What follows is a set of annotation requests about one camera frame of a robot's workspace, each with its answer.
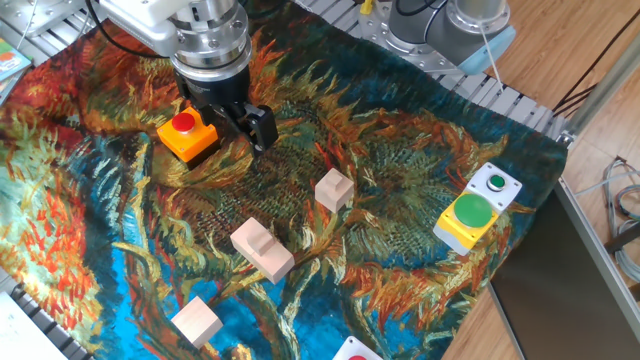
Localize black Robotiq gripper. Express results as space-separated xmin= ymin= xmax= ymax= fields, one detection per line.
xmin=172 ymin=58 xmax=280 ymax=154

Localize orange box with red button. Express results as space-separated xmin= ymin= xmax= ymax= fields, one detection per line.
xmin=156 ymin=106 xmax=222 ymax=171

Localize yellow box with green button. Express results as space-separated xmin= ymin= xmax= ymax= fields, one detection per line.
xmin=432 ymin=192 xmax=501 ymax=257

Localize white box with red button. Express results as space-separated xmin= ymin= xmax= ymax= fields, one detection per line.
xmin=331 ymin=335 xmax=384 ymax=360

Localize white box small green button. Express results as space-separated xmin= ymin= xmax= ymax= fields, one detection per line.
xmin=463 ymin=161 xmax=523 ymax=215

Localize sunflower painting print cloth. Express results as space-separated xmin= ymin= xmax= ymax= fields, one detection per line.
xmin=0 ymin=0 xmax=569 ymax=360

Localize small wooden block with peg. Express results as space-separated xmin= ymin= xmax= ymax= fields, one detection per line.
xmin=314 ymin=167 xmax=356 ymax=214

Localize large wooden block with peg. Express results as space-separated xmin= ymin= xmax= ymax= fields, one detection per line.
xmin=229 ymin=216 xmax=296 ymax=286

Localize plain wooden cube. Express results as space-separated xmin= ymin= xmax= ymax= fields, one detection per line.
xmin=170 ymin=295 xmax=224 ymax=350

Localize colourful printed booklet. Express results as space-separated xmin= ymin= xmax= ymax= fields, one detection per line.
xmin=0 ymin=37 xmax=34 ymax=105

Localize white zip tie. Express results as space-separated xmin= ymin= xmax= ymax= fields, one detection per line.
xmin=476 ymin=18 xmax=506 ymax=95

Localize dark grey flat panel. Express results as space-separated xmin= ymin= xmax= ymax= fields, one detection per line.
xmin=488 ymin=188 xmax=640 ymax=360

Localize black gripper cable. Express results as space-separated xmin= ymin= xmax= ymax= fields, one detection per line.
xmin=83 ymin=0 xmax=172 ymax=60

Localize black floor cables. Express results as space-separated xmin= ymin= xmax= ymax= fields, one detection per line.
xmin=551 ymin=8 xmax=640 ymax=117

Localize aluminium frame profile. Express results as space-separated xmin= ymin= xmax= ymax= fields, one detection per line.
xmin=558 ymin=37 xmax=640 ymax=147

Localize grey cable bundle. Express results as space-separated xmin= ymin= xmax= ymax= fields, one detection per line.
xmin=573 ymin=155 xmax=640 ymax=284

